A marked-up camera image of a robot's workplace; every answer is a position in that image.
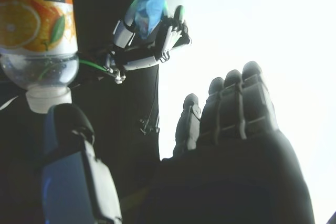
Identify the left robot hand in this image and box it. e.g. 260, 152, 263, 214
41, 60, 316, 224

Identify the clear plastic bottle white cap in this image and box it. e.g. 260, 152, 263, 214
0, 0, 79, 112

